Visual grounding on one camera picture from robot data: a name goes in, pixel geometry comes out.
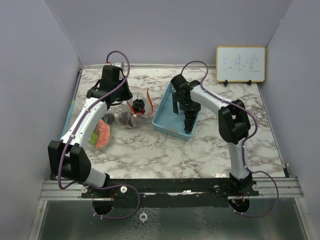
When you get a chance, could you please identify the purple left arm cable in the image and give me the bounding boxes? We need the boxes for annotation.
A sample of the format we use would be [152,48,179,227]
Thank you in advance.
[57,50,141,221]

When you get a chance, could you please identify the clear bag blue zipper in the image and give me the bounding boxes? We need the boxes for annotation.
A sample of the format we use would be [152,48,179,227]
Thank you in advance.
[60,97,114,150]

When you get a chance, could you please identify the clear bag orange zipper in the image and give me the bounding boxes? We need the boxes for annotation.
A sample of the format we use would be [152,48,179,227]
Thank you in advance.
[118,86,154,128]

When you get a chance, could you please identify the small whiteboard wooden frame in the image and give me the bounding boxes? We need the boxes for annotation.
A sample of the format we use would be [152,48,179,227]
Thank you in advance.
[216,45,266,83]

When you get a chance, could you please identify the aluminium frame rail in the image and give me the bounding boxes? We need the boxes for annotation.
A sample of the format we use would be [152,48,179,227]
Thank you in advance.
[39,177,304,201]

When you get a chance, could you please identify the dark grape bunch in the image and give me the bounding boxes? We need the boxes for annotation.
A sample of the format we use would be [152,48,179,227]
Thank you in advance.
[132,98,145,114]
[184,111,197,134]

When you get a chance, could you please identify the green leaf vegetable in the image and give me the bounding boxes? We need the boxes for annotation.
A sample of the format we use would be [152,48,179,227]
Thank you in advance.
[89,132,99,146]

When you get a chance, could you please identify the watermelon slice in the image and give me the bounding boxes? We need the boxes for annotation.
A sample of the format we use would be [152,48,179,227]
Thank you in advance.
[95,119,111,149]

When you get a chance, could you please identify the blue plastic basket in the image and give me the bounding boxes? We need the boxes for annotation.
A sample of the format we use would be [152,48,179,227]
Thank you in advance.
[152,83,199,141]

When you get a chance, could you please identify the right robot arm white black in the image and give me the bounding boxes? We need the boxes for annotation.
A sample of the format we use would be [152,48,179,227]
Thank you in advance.
[170,74,252,196]

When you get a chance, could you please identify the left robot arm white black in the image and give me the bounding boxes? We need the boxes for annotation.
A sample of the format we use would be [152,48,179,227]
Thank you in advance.
[48,63,133,198]

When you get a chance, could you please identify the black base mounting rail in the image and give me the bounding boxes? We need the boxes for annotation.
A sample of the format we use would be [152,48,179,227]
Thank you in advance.
[82,178,259,209]

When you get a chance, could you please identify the dark purple plum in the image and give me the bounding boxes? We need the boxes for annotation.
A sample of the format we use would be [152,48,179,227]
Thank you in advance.
[101,112,115,125]

